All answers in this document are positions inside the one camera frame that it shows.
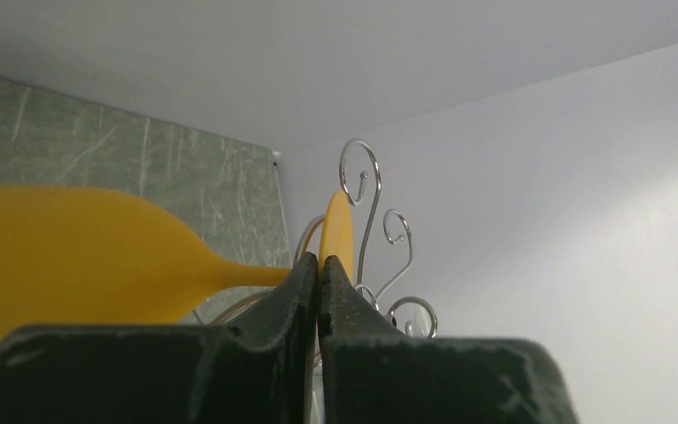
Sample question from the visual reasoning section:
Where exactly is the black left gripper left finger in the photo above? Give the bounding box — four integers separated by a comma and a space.
0, 253, 319, 423

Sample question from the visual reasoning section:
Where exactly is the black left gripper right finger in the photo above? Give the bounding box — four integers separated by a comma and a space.
318, 256, 578, 423

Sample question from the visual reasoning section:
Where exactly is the orange plastic goblet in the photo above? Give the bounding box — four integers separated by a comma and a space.
0, 185, 356, 354

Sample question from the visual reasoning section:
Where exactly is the chrome wire wine glass rack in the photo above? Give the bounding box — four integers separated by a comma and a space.
198, 138, 440, 375

